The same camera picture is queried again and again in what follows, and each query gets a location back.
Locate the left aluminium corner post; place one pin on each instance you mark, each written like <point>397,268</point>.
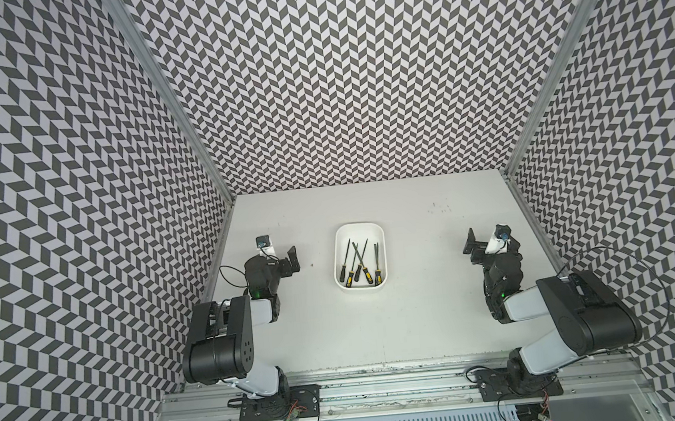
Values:
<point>129,30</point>

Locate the right aluminium corner post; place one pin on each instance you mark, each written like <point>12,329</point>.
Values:
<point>579,21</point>

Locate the yellow black handled file one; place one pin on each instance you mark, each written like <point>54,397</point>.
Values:
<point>378,271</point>

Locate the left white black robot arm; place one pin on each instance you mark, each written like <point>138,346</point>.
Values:
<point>220,347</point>

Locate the right small circuit board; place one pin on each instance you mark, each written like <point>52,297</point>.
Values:
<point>535,411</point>

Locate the yellow black handled file three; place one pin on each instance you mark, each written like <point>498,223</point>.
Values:
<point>350,276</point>

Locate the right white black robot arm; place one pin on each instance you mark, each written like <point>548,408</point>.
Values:
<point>587,315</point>

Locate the white plastic storage box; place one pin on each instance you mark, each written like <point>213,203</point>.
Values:
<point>363,236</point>

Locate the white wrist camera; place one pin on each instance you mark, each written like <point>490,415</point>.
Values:
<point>265,247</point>
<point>500,240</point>

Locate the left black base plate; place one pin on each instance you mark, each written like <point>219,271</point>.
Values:
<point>305,398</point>

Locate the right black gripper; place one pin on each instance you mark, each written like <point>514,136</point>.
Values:
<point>478,247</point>

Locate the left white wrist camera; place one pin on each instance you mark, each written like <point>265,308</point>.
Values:
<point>265,247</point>

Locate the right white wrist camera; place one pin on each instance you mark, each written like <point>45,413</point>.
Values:
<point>500,240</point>

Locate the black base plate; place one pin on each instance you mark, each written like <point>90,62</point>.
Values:
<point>305,398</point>
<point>495,384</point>

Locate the aluminium front rail frame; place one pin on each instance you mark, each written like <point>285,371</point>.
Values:
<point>601,388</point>

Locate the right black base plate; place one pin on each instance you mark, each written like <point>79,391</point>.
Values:
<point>495,384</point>

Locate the yellow black handled file six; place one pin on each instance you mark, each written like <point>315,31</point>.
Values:
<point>342,275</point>

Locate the aluminium corner post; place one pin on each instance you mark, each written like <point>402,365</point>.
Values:
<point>129,30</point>
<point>579,21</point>

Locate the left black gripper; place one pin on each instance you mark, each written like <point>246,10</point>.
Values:
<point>284,263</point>

